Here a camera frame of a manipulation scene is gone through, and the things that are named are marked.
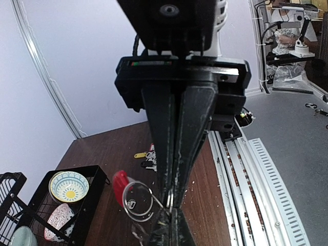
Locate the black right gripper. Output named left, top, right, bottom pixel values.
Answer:
left=115, top=56, right=251, bottom=208

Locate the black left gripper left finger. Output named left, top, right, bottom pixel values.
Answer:
left=147, top=210, right=170, bottom=245

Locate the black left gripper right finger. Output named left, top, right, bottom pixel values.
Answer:
left=171, top=208, right=196, bottom=246

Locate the large keyring with red grip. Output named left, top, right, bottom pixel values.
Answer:
left=112, top=170, right=170, bottom=222

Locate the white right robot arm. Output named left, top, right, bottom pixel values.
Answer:
left=115, top=1, right=251, bottom=208

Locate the bunch of tagged keys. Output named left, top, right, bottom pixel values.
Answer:
left=134, top=143, right=157, bottom=172

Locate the pink patterned bowl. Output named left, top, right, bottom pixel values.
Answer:
left=44, top=203, right=74, bottom=242

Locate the black metal dish rack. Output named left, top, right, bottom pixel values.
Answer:
left=1, top=166, right=110, bottom=245

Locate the yellow blue patterned bowl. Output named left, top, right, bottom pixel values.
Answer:
left=49, top=171, right=90, bottom=203

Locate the teal ceramic bowl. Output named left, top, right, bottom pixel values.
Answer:
left=9, top=226, right=38, bottom=246

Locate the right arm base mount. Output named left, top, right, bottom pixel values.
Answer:
left=225, top=107, right=255, bottom=141

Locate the metal table edge rail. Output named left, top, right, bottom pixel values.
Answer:
left=209, top=131, right=310, bottom=245

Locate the right aluminium frame post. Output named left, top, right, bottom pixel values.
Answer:
left=10, top=0, right=87, bottom=139

